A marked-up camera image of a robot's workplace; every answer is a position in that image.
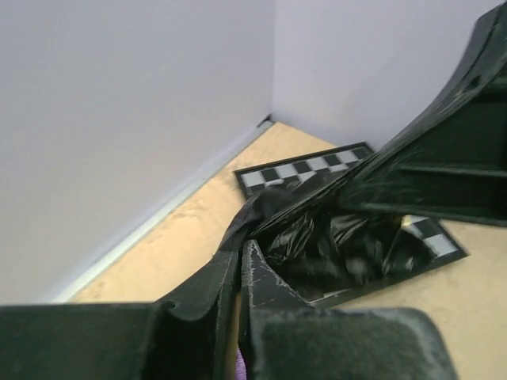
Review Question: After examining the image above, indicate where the black trash bag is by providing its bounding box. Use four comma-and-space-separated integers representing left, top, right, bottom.
219, 185, 433, 290

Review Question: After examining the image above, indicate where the purple glitter microphone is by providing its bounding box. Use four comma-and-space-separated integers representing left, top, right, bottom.
235, 348, 247, 380

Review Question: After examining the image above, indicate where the black white chessboard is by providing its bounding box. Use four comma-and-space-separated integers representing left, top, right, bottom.
234, 142, 467, 306

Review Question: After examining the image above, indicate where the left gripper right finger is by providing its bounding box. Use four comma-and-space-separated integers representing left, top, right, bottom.
238, 240, 314, 379

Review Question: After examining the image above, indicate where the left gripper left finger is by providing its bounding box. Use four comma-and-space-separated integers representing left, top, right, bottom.
150, 251, 239, 379

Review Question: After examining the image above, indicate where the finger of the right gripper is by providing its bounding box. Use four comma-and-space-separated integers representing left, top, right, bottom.
253, 3, 507, 238

